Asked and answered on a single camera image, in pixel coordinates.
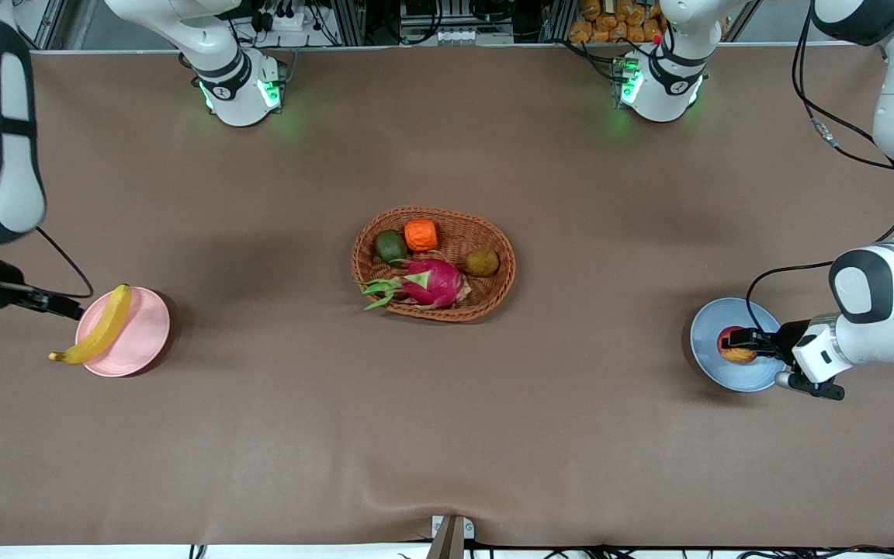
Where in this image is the grey metal camera mount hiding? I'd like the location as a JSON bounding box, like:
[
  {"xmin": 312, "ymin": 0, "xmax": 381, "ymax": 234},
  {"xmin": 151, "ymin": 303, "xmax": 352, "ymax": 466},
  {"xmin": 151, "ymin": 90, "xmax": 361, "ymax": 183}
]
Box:
[{"xmin": 428, "ymin": 515, "xmax": 475, "ymax": 559}]

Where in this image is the dark green avocado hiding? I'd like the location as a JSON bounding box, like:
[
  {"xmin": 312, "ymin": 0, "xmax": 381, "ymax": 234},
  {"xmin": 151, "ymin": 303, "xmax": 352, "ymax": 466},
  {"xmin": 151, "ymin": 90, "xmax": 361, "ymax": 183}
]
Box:
[{"xmin": 375, "ymin": 230, "xmax": 409, "ymax": 265}]

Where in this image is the pink round plate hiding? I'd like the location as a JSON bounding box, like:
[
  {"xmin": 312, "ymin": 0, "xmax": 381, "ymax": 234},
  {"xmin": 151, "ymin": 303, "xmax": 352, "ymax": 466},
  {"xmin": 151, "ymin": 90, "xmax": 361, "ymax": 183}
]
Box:
[{"xmin": 74, "ymin": 286, "xmax": 172, "ymax": 378}]

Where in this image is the white power strip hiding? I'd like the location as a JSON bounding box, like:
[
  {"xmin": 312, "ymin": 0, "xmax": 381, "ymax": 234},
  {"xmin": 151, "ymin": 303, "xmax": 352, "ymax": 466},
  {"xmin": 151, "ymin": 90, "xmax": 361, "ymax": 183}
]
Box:
[{"xmin": 259, "ymin": 0, "xmax": 308, "ymax": 32}]

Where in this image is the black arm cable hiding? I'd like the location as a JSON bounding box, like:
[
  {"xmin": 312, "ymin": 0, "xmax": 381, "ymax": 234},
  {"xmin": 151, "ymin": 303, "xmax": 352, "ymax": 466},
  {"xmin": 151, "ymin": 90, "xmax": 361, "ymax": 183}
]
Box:
[
  {"xmin": 743, "ymin": 4, "xmax": 894, "ymax": 335},
  {"xmin": 34, "ymin": 225, "xmax": 95, "ymax": 300}
]

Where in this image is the orange ribbed fruit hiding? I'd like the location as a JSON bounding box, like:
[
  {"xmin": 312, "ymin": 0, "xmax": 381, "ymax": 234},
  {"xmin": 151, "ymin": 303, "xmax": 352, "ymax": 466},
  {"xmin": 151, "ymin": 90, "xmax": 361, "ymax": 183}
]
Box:
[{"xmin": 404, "ymin": 220, "xmax": 439, "ymax": 252}]

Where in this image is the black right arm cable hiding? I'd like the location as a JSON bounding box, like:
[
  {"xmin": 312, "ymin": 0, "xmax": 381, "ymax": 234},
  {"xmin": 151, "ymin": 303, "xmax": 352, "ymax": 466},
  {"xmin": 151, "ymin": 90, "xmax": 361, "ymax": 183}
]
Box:
[{"xmin": 34, "ymin": 225, "xmax": 95, "ymax": 300}]

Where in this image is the aluminium frame post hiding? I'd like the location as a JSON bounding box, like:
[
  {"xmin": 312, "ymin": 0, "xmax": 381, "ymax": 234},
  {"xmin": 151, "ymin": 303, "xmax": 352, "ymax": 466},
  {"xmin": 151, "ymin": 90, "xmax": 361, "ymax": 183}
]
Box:
[{"xmin": 16, "ymin": 0, "xmax": 69, "ymax": 50}]

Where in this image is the pink dragon fruit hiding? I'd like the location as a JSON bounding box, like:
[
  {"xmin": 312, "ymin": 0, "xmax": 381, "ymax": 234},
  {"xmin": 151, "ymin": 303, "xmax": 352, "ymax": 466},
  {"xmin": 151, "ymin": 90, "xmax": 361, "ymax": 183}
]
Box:
[{"xmin": 359, "ymin": 258, "xmax": 472, "ymax": 311}]

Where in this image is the red yellow apple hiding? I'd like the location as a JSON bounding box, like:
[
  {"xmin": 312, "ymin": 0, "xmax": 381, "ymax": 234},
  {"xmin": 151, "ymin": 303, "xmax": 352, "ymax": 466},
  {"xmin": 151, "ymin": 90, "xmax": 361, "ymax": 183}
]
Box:
[{"xmin": 718, "ymin": 326, "xmax": 760, "ymax": 365}]

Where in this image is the brown wicker basket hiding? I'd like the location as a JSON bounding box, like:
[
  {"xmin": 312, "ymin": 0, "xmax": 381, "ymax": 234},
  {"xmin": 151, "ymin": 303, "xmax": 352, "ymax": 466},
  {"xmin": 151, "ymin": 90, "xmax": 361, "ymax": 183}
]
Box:
[{"xmin": 351, "ymin": 205, "xmax": 517, "ymax": 323}]

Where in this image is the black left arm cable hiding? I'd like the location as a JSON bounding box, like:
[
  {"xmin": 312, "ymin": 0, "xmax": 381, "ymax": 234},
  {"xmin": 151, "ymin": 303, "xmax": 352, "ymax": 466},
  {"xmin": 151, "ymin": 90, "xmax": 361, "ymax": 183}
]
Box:
[{"xmin": 743, "ymin": 4, "xmax": 894, "ymax": 335}]

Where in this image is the brown table cloth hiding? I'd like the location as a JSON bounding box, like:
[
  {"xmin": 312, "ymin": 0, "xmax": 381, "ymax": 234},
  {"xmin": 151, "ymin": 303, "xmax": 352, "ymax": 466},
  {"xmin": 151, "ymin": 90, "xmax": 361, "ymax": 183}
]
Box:
[{"xmin": 0, "ymin": 43, "xmax": 894, "ymax": 548}]

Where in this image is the pile of orange packaged snacks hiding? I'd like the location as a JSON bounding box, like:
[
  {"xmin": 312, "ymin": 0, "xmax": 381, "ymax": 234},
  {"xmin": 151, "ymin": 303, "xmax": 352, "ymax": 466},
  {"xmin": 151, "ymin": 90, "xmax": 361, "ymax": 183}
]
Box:
[{"xmin": 569, "ymin": 0, "xmax": 665, "ymax": 43}]

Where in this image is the yellow banana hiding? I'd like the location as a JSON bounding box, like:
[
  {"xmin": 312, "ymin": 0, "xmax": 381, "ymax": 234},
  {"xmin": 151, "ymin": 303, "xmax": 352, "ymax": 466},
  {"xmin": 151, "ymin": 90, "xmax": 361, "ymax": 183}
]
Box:
[{"xmin": 48, "ymin": 283, "xmax": 133, "ymax": 364}]

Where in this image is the white terminal block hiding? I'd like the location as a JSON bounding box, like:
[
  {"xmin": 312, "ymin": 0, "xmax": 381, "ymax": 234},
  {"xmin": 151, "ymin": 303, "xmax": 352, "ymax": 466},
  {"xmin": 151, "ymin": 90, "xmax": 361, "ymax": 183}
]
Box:
[{"xmin": 430, "ymin": 27, "xmax": 494, "ymax": 46}]

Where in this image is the olive brown kiwi fruit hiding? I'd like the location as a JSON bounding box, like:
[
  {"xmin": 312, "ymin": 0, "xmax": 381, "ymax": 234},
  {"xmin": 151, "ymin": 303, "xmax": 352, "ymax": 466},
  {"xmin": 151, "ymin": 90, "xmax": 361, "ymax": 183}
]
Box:
[{"xmin": 465, "ymin": 248, "xmax": 501, "ymax": 278}]

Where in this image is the light blue round plate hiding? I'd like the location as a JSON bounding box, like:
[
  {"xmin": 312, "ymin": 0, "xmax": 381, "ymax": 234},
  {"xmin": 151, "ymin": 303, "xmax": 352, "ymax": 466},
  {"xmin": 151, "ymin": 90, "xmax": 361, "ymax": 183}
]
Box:
[{"xmin": 689, "ymin": 297, "xmax": 789, "ymax": 393}]

